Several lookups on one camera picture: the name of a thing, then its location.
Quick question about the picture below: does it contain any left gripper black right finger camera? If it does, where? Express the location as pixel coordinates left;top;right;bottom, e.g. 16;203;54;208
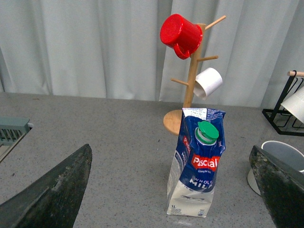
249;145;304;228

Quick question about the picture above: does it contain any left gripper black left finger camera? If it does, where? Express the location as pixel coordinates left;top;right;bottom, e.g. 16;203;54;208
0;144;92;228

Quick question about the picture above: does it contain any cream mug grey inside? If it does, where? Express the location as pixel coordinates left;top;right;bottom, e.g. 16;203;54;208
247;140;304;196

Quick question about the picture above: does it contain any blue white milk carton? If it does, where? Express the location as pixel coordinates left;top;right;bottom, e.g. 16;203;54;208
167;108;226;218

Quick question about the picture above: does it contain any grey-green dish rack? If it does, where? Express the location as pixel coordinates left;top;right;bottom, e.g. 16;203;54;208
0;116;30;161

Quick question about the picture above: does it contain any cream ribbed hanging mug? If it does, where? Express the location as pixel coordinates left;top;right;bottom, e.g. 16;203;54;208
281;87;304;123

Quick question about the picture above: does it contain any wooden mug tree stand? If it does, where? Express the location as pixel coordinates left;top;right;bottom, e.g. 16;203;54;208
162;15;227;136

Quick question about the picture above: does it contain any white mug on tree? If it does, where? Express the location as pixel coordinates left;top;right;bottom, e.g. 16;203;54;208
193;67;223;100

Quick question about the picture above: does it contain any red mug on tree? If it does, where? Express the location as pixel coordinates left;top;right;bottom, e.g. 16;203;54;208
160;14;203;59

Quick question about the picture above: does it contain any black wire mug rack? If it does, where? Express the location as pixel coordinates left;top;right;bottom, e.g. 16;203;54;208
262;70;304;136

